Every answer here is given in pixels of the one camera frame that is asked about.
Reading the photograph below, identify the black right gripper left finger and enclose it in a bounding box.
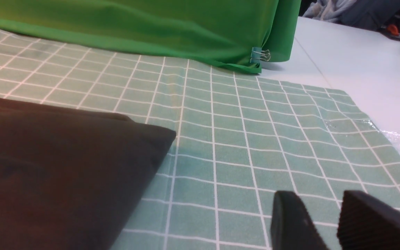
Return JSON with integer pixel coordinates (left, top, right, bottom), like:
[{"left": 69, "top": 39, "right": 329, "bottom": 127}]
[{"left": 270, "top": 191, "right": 328, "bottom": 250}]

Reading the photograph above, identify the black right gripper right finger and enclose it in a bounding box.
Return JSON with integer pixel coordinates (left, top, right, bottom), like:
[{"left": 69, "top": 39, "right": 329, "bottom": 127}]
[{"left": 337, "top": 190, "right": 400, "bottom": 250}]

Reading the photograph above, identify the dark gray long-sleeve shirt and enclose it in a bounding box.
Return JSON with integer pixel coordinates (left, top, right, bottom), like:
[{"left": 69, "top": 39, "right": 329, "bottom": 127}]
[{"left": 0, "top": 98, "right": 176, "bottom": 250}]

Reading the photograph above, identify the clear adhesive tape strip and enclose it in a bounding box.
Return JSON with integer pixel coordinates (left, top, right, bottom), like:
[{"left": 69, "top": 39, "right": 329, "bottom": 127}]
[{"left": 323, "top": 118, "right": 400, "bottom": 148}]

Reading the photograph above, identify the green checkered tablecloth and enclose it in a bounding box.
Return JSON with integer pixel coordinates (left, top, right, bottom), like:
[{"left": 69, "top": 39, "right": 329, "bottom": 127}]
[{"left": 0, "top": 30, "right": 400, "bottom": 250}]

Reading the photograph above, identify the silver binder clip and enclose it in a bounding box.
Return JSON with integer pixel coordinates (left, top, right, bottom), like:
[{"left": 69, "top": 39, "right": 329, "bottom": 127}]
[{"left": 249, "top": 47, "right": 271, "bottom": 64}]

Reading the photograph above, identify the green backdrop cloth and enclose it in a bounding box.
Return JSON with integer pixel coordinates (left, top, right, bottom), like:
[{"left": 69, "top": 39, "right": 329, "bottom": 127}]
[{"left": 0, "top": 0, "right": 301, "bottom": 74}]

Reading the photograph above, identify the gray background clutter pile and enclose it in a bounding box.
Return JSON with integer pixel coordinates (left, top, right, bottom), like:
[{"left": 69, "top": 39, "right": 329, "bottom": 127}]
[{"left": 299, "top": 0, "right": 400, "bottom": 40}]

